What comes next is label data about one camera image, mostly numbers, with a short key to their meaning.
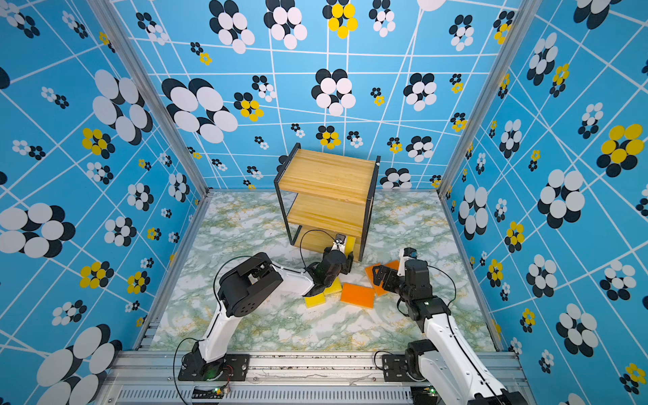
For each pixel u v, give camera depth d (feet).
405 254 2.50
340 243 2.73
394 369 2.38
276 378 2.37
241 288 1.77
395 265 3.17
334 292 2.86
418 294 2.07
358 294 2.84
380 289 2.48
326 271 2.48
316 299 2.86
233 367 2.40
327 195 2.41
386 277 2.44
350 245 3.07
